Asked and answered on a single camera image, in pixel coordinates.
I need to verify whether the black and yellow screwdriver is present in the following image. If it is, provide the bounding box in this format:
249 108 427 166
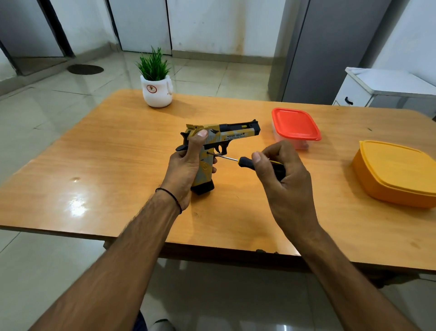
207 152 286 181

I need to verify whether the person's right hand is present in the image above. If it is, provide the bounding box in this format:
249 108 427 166
251 140 322 245

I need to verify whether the clear container with red lid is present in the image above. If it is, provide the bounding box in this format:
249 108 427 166
271 108 322 150

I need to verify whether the person's left hand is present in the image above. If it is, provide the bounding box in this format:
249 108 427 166
160 129 217 213

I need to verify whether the person's right forearm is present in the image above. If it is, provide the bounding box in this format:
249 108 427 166
296 223 421 331

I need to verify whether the orange container with yellow lid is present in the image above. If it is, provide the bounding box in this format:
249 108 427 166
352 140 436 209

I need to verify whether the black wrist band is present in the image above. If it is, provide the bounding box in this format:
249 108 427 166
155 188 183 215

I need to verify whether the white pot with green plant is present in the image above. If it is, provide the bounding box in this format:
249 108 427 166
135 47 173 108

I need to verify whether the round black floor drain cover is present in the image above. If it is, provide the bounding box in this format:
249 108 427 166
67 64 104 75

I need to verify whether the grey refrigerator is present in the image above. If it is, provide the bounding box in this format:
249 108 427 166
268 0 392 105

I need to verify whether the white cabinet with black handle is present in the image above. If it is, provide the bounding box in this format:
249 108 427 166
333 67 436 118

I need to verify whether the yellow and grey toy pistol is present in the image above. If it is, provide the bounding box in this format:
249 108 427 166
176 119 261 196

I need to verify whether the white door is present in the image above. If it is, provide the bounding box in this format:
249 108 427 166
107 0 172 55

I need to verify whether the person's left forearm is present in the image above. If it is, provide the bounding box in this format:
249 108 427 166
29 191 182 331

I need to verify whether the dark framed door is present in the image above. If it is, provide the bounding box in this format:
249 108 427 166
0 0 75 76

